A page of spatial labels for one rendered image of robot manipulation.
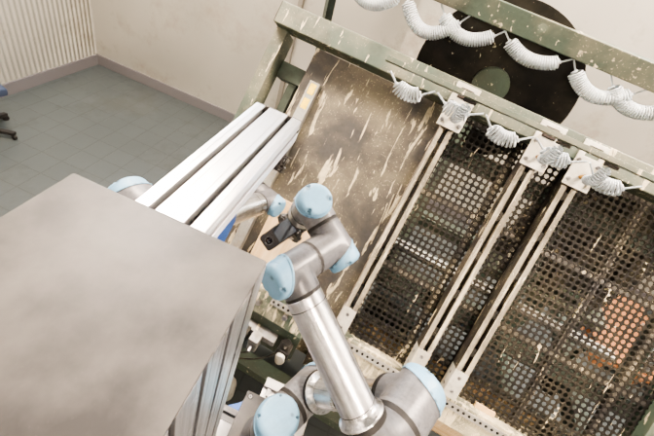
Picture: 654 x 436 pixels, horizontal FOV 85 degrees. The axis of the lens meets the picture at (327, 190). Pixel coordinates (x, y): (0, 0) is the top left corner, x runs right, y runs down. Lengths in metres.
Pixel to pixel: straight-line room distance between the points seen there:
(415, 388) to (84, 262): 0.69
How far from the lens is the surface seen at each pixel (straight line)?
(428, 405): 0.89
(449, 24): 1.95
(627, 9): 3.66
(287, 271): 0.67
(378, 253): 1.59
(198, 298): 0.38
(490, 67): 2.03
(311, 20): 1.71
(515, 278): 1.69
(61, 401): 0.35
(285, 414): 1.15
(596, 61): 2.04
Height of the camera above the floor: 2.35
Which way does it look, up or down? 39 degrees down
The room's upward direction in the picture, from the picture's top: 21 degrees clockwise
